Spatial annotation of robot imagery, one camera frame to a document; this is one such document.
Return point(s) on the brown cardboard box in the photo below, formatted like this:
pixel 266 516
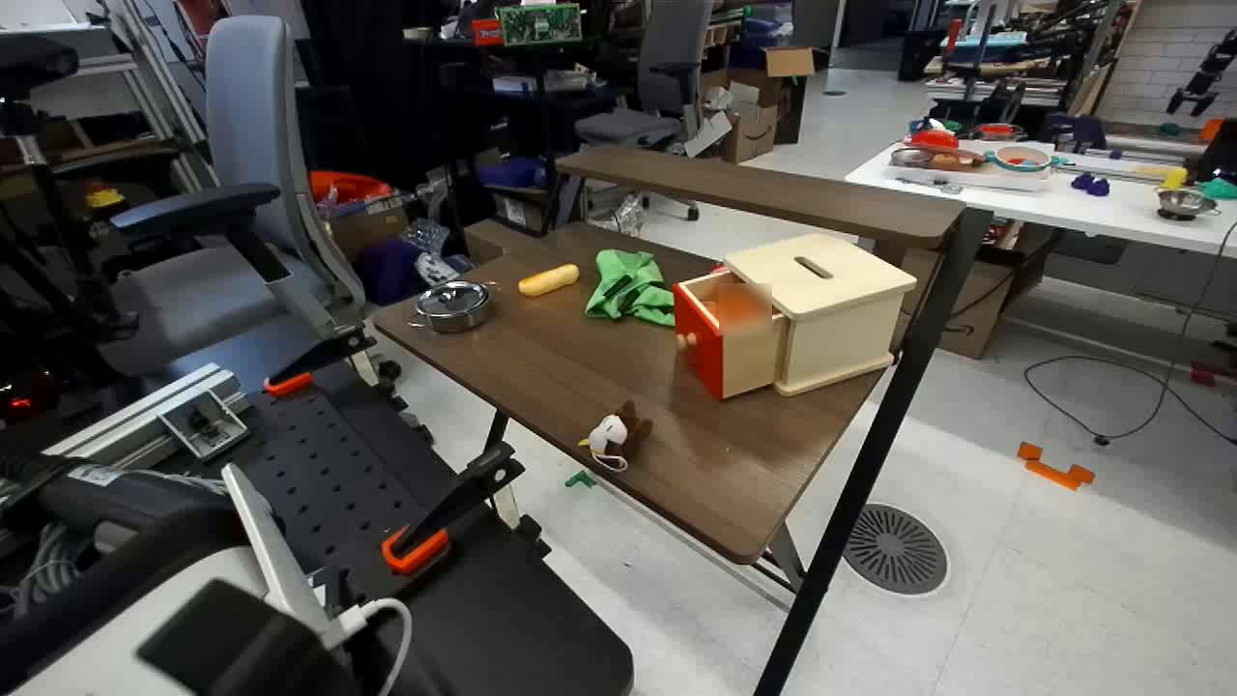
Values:
pixel 989 301

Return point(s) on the green circuit board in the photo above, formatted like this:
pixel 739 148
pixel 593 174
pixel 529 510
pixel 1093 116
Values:
pixel 538 24

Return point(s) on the purple toy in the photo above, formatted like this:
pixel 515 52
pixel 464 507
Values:
pixel 1093 181

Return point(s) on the orange bracket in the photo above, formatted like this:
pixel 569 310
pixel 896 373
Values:
pixel 1052 470

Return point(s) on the white work table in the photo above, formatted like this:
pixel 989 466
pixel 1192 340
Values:
pixel 1045 196

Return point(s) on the dark blue bag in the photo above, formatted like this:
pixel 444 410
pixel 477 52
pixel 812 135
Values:
pixel 388 272

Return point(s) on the round floor drain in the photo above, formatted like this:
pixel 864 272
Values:
pixel 896 551

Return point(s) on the orange plastic bin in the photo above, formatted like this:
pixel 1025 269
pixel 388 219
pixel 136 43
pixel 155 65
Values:
pixel 346 188

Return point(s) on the green cloth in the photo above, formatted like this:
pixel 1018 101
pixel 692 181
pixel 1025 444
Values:
pixel 623 292

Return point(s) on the black flat device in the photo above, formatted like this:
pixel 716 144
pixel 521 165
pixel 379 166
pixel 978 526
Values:
pixel 244 640

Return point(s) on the silver metal pot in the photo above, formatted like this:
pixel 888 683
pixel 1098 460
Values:
pixel 451 308

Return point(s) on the open cardboard box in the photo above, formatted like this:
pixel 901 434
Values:
pixel 758 101

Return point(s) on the small white brown toy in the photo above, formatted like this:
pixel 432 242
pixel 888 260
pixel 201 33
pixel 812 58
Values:
pixel 607 438

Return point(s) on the dark wooden shelf board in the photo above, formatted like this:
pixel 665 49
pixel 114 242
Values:
pixel 774 196

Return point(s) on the red bowl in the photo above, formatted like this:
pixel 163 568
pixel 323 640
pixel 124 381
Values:
pixel 937 141

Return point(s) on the black metal table leg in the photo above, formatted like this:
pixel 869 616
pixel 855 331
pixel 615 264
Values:
pixel 874 449

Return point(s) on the grey office chair with armrest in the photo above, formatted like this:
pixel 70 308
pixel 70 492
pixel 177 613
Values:
pixel 244 196

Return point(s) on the aluminium extrusion rail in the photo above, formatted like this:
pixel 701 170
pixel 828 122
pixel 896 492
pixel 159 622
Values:
pixel 150 410

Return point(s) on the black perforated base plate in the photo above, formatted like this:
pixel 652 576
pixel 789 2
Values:
pixel 335 475

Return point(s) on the orange front wooden drawer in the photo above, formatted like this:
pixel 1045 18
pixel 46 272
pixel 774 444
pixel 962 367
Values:
pixel 701 340

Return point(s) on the light wooden box with slot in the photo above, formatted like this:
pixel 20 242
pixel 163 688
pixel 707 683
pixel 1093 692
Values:
pixel 837 310

